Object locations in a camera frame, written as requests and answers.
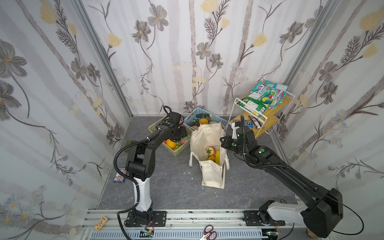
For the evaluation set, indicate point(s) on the green plastic fruit basket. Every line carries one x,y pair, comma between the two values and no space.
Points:
177,147

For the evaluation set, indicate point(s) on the small blue card box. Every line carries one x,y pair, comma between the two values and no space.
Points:
119,179

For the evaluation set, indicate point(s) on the blue M&M candy bag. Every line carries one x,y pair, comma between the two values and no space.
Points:
249,123

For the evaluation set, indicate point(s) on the red handled scissors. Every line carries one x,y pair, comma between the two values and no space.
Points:
209,233

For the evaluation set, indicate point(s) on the white wire wooden shelf rack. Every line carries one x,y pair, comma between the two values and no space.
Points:
269,119

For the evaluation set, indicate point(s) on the red toy apple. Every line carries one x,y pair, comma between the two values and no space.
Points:
211,151

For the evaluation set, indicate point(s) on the blue plastic vegetable basket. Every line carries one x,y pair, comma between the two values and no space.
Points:
192,120

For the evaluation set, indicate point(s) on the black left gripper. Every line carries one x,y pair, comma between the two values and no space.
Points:
180,130

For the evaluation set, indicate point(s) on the green snack packet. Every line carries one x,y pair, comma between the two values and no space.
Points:
255,102

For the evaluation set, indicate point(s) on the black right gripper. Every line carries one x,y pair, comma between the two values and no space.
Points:
226,142

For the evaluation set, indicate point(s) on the orange toy tangerine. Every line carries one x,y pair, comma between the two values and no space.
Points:
203,121

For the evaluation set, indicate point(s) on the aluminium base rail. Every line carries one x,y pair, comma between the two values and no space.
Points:
235,224

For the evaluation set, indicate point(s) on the wooden tag block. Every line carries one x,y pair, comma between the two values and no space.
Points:
101,223

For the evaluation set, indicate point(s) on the teal snack packet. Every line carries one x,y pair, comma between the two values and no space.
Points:
271,94

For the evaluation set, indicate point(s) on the floral canvas tote bag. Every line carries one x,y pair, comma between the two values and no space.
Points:
207,135

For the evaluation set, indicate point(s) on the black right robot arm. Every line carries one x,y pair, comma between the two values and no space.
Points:
323,208

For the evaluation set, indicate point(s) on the orange toy fruit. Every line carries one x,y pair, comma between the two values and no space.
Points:
172,145

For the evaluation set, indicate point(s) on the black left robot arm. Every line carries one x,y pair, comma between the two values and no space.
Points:
136,162

